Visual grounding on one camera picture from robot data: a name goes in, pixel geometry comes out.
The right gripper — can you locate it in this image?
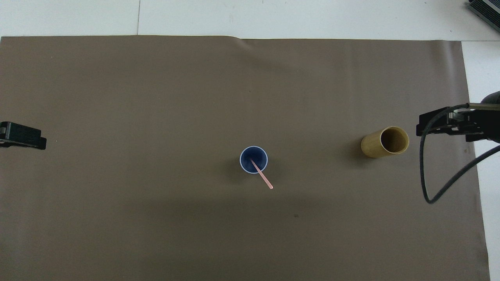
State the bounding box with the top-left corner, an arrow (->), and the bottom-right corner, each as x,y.
416,91 -> 500,143

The bamboo tube cup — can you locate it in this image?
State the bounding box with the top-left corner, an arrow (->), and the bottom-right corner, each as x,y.
361,126 -> 410,158

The black stand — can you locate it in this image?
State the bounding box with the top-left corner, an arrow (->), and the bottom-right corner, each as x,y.
468,0 -> 500,34

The black cable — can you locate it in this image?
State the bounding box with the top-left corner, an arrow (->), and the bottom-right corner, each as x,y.
419,102 -> 500,204

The blue cup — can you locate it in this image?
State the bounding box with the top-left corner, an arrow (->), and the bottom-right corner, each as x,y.
239,146 -> 269,174

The pink chopstick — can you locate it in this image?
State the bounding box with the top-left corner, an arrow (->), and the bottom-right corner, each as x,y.
250,158 -> 274,190

